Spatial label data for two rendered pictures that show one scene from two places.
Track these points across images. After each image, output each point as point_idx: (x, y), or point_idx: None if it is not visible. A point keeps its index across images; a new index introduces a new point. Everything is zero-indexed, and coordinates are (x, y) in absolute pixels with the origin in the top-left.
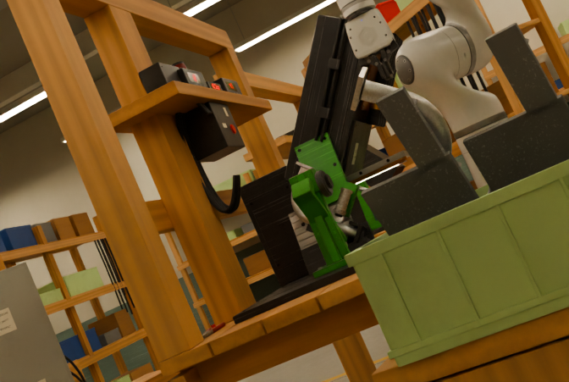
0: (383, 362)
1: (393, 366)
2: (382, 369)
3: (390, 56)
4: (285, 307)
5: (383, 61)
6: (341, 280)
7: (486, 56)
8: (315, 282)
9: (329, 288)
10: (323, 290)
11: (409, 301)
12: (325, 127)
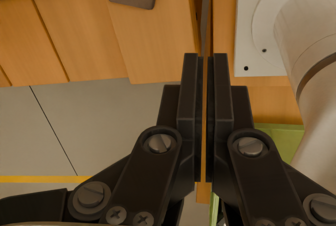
0: (198, 195)
1: (206, 203)
2: (201, 202)
3: (300, 176)
4: (16, 61)
5: (220, 189)
6: (58, 19)
7: None
8: None
9: (68, 57)
10: (52, 47)
11: None
12: None
